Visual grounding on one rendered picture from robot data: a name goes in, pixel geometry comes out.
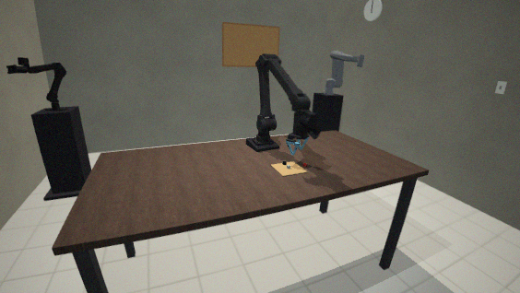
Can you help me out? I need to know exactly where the tan flat mat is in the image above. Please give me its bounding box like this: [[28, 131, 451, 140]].
[[272, 161, 307, 176]]

